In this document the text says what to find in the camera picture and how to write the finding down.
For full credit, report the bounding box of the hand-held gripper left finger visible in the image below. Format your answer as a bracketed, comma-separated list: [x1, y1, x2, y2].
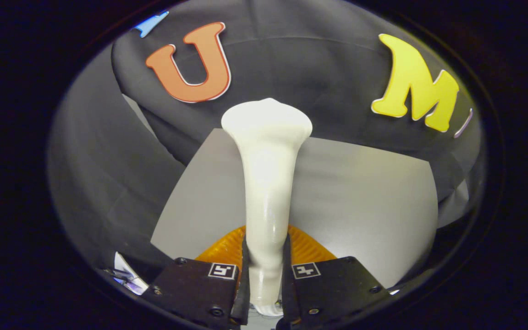
[141, 225, 250, 330]

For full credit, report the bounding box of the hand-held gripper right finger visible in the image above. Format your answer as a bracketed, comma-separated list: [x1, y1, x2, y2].
[281, 225, 391, 330]

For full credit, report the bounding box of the white garment steamer head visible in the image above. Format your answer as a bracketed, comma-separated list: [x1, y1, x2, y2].
[221, 98, 313, 317]

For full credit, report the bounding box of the white and blue sheet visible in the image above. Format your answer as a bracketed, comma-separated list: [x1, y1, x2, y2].
[114, 251, 149, 295]

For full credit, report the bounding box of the grey cabinet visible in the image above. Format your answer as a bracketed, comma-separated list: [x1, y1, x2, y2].
[150, 128, 439, 289]

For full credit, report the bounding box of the black backdrop cloth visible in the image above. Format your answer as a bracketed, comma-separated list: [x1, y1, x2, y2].
[48, 0, 482, 271]

